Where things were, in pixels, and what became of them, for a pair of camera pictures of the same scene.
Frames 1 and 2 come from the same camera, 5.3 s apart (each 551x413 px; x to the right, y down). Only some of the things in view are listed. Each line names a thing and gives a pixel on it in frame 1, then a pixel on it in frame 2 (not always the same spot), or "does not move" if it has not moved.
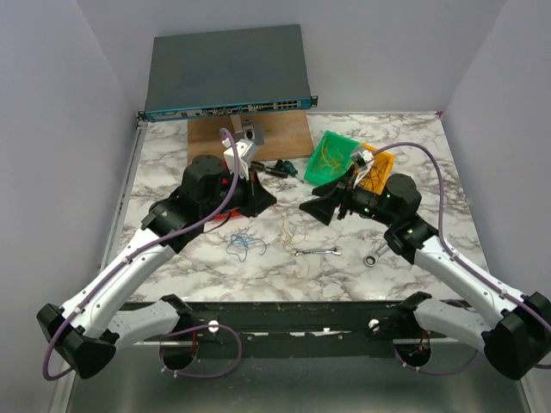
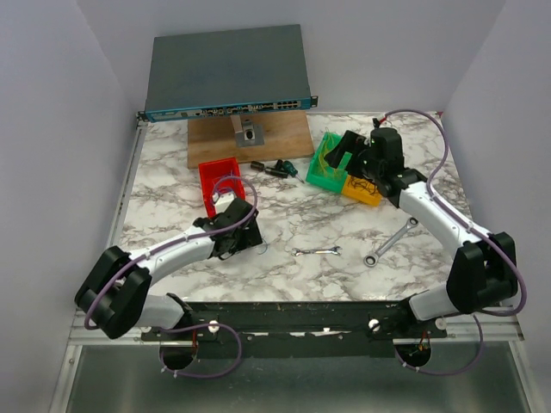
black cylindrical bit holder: x=275 y=172 does not move
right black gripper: x=324 y=207 to x=350 y=142
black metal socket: x=258 y=166 does not move
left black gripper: x=257 y=197 to x=250 y=237
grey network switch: x=227 y=73 does not move
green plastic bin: x=331 y=157 does not move
